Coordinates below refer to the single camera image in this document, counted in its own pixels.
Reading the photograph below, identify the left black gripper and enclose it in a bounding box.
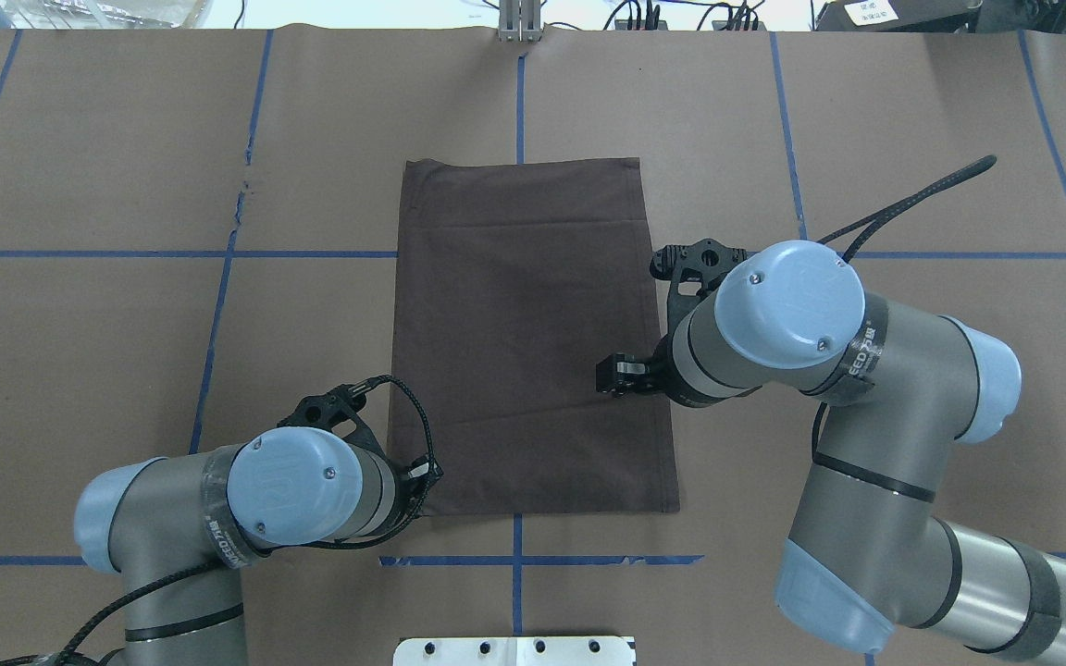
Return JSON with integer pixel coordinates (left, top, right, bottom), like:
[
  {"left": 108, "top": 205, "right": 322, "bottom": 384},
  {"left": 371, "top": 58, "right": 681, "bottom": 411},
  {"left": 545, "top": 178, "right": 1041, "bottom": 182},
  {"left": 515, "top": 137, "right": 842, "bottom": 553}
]
[{"left": 279, "top": 384, "right": 443, "bottom": 514}]

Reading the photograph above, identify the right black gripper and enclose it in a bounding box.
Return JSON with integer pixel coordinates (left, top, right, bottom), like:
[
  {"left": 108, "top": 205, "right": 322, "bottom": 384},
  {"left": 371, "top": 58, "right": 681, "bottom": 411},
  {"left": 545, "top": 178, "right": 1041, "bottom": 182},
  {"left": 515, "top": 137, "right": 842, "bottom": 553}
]
[{"left": 595, "top": 239, "right": 750, "bottom": 397}]

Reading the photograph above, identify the brown t-shirt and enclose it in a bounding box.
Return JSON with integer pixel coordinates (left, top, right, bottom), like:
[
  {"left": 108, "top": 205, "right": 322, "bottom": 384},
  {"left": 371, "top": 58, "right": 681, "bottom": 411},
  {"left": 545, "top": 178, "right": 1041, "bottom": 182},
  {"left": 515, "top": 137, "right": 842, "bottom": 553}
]
[{"left": 390, "top": 157, "right": 680, "bottom": 517}]

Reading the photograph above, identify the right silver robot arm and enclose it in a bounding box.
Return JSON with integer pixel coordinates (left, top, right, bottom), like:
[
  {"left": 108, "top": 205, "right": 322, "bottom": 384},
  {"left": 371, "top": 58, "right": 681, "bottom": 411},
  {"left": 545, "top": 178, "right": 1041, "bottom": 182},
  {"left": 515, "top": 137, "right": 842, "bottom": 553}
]
[{"left": 596, "top": 239, "right": 1066, "bottom": 665}]

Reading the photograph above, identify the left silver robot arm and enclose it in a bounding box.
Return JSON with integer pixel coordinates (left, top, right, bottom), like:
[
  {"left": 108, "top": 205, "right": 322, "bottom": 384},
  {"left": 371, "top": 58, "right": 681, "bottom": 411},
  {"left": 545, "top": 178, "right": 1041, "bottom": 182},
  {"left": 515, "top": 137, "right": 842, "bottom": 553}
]
[{"left": 11, "top": 375, "right": 441, "bottom": 665}]

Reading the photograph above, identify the brown paper table cover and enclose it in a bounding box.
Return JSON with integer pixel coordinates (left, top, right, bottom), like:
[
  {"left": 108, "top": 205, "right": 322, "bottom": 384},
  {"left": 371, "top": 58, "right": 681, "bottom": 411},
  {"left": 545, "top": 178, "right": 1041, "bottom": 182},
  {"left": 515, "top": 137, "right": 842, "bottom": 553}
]
[{"left": 0, "top": 25, "right": 1066, "bottom": 659}]

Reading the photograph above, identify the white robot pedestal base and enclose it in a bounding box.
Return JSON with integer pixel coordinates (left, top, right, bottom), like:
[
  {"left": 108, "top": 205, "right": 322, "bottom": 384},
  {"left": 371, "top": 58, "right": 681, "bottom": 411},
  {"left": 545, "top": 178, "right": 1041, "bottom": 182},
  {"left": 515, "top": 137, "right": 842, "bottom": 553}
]
[{"left": 392, "top": 635, "right": 637, "bottom": 665}]

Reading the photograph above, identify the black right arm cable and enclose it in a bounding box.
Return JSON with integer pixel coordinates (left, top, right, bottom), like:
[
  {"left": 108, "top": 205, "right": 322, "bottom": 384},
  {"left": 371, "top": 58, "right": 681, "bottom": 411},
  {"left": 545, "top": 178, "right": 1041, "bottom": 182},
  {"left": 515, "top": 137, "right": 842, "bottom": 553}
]
[{"left": 811, "top": 155, "right": 998, "bottom": 462}]

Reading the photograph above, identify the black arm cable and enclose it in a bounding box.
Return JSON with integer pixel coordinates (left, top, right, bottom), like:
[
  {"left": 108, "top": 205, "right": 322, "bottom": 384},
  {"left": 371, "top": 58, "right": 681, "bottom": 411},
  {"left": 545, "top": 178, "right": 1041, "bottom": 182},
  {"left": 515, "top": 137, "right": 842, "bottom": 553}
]
[
  {"left": 811, "top": 155, "right": 998, "bottom": 462},
  {"left": 0, "top": 375, "right": 437, "bottom": 666}
]

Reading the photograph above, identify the aluminium frame post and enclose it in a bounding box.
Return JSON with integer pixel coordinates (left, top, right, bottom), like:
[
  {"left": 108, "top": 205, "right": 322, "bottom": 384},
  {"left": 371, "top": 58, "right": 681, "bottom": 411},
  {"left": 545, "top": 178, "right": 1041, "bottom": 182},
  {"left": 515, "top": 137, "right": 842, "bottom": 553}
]
[{"left": 491, "top": 0, "right": 544, "bottom": 43}]

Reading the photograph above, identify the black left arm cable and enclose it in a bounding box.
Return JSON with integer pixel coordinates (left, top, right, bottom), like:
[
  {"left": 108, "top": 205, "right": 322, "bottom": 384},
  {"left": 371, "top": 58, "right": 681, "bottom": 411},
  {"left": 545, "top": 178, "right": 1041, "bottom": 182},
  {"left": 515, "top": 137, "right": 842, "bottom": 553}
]
[{"left": 0, "top": 375, "right": 437, "bottom": 666}]

